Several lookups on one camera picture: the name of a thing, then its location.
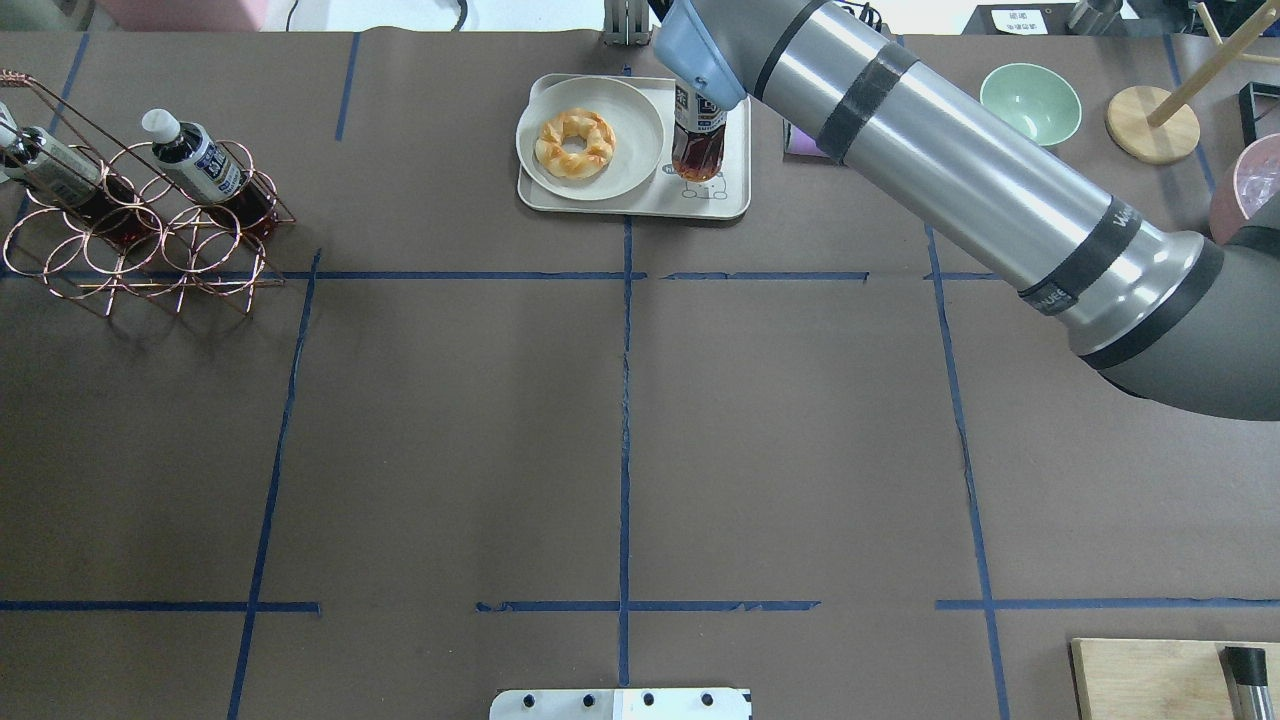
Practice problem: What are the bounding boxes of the tea bottle dark liquid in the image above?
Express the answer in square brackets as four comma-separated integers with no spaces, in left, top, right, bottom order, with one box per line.
[671,79,726,183]

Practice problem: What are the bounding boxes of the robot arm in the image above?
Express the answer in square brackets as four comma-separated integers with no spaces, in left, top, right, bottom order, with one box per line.
[654,1,1279,421]

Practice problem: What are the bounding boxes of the beige serving tray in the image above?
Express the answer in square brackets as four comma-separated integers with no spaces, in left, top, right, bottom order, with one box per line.
[515,74,753,220]

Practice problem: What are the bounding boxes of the front tea bottle in rack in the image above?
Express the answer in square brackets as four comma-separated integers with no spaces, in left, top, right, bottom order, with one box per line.
[140,108,278,240]

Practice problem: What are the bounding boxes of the tea bottle in rack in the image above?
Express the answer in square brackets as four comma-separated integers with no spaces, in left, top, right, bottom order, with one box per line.
[140,108,278,240]
[1,117,150,246]

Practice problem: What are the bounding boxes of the rear tea bottle in rack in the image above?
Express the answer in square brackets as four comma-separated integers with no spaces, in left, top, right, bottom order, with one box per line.
[1,117,150,246]

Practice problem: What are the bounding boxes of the glazed twisted donut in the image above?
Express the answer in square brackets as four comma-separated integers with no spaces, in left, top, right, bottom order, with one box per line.
[534,108,618,181]

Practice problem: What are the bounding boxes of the beige round plate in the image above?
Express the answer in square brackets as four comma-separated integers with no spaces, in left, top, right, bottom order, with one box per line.
[515,76,669,202]

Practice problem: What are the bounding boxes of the purple folded cloth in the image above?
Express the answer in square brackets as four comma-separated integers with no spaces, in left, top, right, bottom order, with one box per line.
[783,120,829,160]

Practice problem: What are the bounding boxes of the black power strip plugs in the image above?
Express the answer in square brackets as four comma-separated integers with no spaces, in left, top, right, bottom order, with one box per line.
[841,1,886,35]

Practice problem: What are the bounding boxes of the green ceramic bowl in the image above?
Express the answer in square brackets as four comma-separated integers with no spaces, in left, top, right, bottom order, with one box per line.
[979,61,1083,147]

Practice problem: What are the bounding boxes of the wooden stand with round base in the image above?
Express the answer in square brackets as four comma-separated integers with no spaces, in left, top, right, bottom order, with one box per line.
[1105,1,1277,165]

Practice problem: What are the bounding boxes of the small metal cup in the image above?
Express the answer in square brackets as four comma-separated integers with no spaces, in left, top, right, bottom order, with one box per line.
[1065,0,1124,36]

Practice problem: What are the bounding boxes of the wooden cutting board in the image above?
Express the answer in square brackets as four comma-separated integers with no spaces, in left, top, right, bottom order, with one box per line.
[1070,638,1279,719]

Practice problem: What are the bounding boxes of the pink storage bin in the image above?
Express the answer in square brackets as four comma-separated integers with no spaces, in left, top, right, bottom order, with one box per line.
[96,0,269,32]

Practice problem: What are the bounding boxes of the pink bowl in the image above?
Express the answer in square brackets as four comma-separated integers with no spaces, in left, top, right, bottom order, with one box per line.
[1210,133,1279,245]

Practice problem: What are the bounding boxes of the aluminium frame post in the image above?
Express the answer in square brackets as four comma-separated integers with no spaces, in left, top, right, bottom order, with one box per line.
[602,0,652,46]

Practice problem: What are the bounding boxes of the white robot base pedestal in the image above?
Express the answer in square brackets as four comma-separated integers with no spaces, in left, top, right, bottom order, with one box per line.
[489,687,754,719]

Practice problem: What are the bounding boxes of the copper wire bottle rack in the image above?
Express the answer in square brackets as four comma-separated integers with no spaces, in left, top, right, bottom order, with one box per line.
[3,70,296,318]

